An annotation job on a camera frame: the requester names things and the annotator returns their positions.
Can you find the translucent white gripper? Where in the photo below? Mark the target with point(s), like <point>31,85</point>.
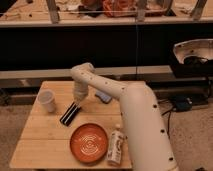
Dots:
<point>80,92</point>

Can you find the black striped eraser block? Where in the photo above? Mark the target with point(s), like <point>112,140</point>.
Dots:
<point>70,114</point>

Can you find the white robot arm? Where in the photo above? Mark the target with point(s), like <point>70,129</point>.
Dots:
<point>148,141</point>

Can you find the blue sponge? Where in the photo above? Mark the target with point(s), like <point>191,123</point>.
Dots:
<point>103,97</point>

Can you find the translucent plastic cup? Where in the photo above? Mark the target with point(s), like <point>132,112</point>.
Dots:
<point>47,100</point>

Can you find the orange plate with white pattern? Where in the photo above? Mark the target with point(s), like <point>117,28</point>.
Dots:
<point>89,143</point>

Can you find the white plastic bottle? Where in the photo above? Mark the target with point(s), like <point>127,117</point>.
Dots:
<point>114,153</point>

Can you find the red object on shelf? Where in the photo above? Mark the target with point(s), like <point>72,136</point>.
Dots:
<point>119,8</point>

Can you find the long wooden shelf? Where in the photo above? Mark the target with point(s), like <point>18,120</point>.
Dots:
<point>30,13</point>

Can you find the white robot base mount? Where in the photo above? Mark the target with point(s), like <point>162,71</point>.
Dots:
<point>202,48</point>

